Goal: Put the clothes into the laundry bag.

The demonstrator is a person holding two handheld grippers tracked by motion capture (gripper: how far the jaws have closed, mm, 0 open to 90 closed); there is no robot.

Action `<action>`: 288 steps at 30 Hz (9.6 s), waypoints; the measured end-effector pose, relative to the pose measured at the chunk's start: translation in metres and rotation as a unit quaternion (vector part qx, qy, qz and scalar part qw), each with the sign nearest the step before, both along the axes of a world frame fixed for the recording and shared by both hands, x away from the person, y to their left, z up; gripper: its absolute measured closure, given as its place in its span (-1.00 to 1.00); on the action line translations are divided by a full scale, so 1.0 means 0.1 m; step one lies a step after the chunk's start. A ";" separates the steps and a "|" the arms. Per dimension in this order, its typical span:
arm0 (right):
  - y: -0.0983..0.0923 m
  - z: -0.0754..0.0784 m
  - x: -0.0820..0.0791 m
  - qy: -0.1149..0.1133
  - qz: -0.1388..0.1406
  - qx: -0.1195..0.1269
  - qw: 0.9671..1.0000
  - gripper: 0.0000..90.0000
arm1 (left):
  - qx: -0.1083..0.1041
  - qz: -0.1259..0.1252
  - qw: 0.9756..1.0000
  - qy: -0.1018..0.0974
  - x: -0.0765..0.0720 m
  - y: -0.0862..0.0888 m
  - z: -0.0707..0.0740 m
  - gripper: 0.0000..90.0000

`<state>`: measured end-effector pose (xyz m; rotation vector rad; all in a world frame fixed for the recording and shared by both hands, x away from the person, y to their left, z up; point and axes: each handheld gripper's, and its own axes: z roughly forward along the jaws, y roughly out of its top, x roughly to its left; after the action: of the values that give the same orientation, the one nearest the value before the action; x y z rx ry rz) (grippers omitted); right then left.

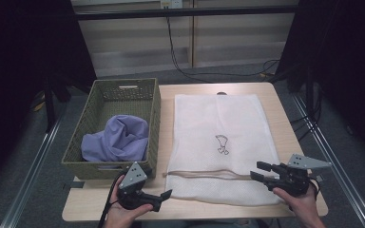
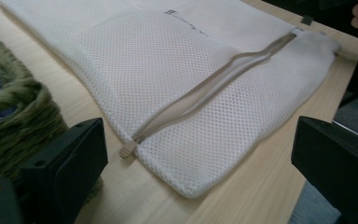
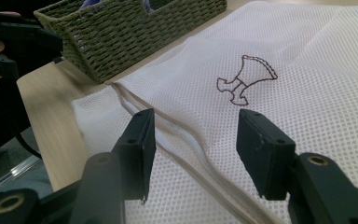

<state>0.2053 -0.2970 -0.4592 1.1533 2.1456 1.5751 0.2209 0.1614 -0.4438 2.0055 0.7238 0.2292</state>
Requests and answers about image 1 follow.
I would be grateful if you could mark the white mesh laundry bag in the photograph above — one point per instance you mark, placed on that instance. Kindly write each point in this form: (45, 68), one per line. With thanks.
(221, 120)

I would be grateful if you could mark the person's left hand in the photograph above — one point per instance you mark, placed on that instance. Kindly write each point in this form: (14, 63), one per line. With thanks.
(120, 217)

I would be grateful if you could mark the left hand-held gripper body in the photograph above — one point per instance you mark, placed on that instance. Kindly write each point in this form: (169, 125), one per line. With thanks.
(133, 177)

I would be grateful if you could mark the black horizontal bar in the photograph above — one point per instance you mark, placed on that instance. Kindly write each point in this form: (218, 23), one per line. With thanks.
(187, 12)

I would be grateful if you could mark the metal floor rail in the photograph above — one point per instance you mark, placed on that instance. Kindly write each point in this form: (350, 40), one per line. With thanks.
(28, 177)
(336, 164)

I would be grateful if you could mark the purple cloth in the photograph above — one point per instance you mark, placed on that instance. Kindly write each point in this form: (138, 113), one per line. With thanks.
(123, 139)

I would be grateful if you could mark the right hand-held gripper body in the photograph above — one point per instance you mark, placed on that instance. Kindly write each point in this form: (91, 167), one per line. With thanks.
(293, 180)

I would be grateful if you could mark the green woven basket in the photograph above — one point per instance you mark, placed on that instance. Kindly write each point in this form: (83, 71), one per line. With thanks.
(85, 126)

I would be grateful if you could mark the black stand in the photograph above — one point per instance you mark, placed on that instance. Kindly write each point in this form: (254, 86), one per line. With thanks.
(50, 104)

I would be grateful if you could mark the person's right hand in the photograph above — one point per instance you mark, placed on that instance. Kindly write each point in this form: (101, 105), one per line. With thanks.
(301, 202)

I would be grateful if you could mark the white wall outlet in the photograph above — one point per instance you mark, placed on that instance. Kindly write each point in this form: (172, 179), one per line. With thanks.
(171, 3)

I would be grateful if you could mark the dark curtain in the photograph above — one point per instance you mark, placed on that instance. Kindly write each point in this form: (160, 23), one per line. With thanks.
(19, 63)
(345, 63)

